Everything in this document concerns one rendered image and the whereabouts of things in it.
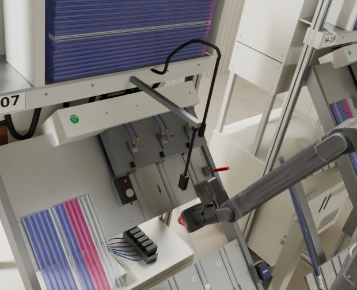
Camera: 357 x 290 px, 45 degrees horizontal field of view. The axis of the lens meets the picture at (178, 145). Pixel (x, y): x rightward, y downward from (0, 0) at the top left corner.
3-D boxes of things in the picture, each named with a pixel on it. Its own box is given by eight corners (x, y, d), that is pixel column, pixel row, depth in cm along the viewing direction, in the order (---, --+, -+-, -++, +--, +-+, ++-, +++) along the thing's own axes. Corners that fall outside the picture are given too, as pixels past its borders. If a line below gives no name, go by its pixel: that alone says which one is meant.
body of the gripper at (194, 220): (179, 213, 127) (194, 209, 121) (204, 201, 133) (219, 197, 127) (187, 233, 126) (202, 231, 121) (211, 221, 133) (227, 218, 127)
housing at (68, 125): (177, 115, 154) (201, 102, 143) (49, 152, 124) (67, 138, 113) (168, 95, 155) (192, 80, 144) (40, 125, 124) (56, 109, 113)
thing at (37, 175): (208, 191, 152) (217, 189, 148) (28, 273, 111) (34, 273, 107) (174, 104, 153) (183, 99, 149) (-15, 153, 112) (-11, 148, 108)
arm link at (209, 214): (222, 224, 118) (235, 216, 121) (211, 201, 118) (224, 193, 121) (206, 227, 123) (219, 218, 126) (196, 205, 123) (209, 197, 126)
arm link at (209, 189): (233, 220, 112) (251, 206, 118) (214, 179, 112) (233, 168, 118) (202, 226, 121) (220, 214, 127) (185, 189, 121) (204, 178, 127)
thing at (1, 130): (14, 213, 139) (9, 121, 121) (-4, 219, 136) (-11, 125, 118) (12, 210, 140) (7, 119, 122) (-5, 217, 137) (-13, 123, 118)
